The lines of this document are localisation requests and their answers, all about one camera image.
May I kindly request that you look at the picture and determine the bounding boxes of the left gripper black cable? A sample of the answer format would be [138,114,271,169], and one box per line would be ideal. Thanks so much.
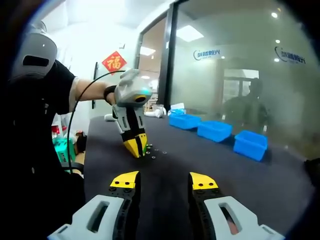
[66,69,127,176]

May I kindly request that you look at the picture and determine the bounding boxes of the blue plastic bin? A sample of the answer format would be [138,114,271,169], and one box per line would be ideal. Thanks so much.
[168,113,202,131]
[196,120,233,143]
[233,129,269,162]

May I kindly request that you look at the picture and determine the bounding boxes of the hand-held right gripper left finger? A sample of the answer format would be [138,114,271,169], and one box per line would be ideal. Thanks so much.
[47,170,141,240]

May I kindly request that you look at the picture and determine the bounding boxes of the grey chest device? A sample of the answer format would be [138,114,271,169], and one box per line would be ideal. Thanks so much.
[8,21,58,81]

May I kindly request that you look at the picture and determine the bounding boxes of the tissue pack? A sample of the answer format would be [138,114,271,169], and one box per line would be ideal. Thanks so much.
[167,102,187,116]

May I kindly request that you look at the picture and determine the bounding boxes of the black bag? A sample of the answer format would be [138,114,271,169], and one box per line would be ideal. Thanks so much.
[74,131,88,153]

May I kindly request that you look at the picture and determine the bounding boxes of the black left wrist strap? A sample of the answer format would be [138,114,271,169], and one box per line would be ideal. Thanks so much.
[103,85,118,105]

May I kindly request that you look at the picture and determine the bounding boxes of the black glass wall frame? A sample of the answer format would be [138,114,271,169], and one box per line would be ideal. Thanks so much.
[158,0,191,111]

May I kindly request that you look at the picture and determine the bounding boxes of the black chair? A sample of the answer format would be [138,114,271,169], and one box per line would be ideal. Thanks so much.
[61,161,86,178]

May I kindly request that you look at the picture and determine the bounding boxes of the red paper wall decoration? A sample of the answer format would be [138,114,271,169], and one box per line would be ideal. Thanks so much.
[101,50,128,76]

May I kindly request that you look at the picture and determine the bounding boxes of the black vertical bar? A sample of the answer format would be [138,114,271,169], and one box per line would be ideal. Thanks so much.
[91,61,99,110]

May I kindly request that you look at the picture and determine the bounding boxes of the green bag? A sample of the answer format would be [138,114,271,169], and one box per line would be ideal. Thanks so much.
[52,137,76,163]

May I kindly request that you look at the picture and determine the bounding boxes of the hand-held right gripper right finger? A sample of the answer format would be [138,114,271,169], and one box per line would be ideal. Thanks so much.
[187,171,286,240]

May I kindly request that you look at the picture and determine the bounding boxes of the screws nuts and washers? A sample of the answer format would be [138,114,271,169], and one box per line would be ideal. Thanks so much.
[145,142,168,160]

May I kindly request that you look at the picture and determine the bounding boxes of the person in black shirt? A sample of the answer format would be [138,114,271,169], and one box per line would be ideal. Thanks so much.
[0,59,87,240]

